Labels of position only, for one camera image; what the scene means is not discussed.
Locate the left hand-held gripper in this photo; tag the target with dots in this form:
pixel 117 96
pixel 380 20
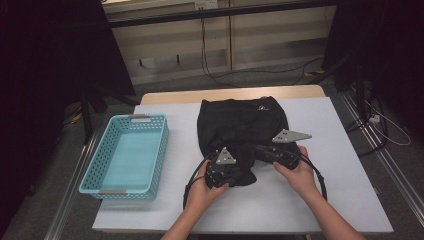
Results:
pixel 226 158

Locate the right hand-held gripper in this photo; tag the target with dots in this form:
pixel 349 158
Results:
pixel 288 136

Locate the black shorts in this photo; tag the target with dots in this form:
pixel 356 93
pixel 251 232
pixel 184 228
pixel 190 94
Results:
pixel 236 123

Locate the light blue plastic basket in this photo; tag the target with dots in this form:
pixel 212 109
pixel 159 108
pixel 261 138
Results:
pixel 130 156

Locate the person's left hand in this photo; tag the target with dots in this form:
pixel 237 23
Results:
pixel 200 195

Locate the person's right hand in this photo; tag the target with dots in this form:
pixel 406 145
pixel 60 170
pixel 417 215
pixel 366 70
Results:
pixel 301 180

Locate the black metal stand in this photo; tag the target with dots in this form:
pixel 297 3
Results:
pixel 86 126
pixel 359 93

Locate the beige cabinet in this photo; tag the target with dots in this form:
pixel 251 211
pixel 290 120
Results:
pixel 273 50

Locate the white power plug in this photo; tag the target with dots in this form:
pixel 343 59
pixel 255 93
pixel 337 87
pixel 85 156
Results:
pixel 374 119

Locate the black curtain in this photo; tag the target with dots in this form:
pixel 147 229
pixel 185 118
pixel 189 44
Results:
pixel 40 83
pixel 393 50

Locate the black horizontal bar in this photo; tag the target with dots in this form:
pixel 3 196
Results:
pixel 216 13

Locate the aluminium floor rail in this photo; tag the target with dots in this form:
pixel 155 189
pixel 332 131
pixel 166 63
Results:
pixel 68 200
pixel 391 166

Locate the white wall socket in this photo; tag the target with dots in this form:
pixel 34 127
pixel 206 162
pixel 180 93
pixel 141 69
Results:
pixel 206 4

